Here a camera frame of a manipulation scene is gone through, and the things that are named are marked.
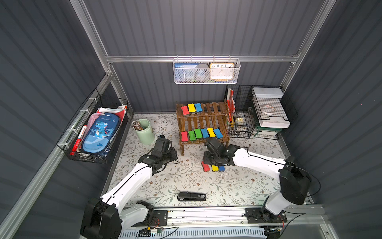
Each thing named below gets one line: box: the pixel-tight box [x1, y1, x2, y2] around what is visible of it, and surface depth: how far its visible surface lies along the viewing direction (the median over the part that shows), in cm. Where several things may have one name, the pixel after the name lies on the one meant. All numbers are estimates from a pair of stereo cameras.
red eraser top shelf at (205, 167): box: [200, 160, 210, 173], surface depth 91 cm
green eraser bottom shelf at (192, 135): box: [188, 129, 197, 141], surface depth 88 cm
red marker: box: [69, 124, 88, 156], surface depth 66 cm
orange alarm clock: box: [209, 62, 235, 82], surface depth 90 cm
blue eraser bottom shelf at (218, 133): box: [213, 128, 224, 139], surface depth 88 cm
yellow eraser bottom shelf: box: [206, 127, 216, 138], surface depth 89 cm
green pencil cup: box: [131, 118, 155, 145], surface depth 95 cm
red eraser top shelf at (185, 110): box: [181, 105, 190, 116], surface depth 84 cm
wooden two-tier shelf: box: [176, 99, 230, 156], surface depth 89 cm
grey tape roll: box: [194, 63, 210, 82], surface depth 89 cm
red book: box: [226, 88, 236, 122], surface depth 114 cm
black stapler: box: [177, 191, 207, 202], surface depth 79 cm
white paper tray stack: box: [251, 87, 291, 129], surface depth 98 cm
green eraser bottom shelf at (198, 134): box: [193, 128, 203, 139], surface depth 89 cm
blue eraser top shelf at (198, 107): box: [194, 102, 203, 113], surface depth 86 cm
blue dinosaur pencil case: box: [81, 112, 121, 154], surface depth 66 cm
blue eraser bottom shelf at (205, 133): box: [200, 128, 209, 139], surface depth 89 cm
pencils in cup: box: [131, 120, 144, 131], surface depth 93 cm
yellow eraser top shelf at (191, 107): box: [187, 103, 196, 113], surface depth 86 cm
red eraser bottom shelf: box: [181, 131, 189, 142], surface depth 88 cm
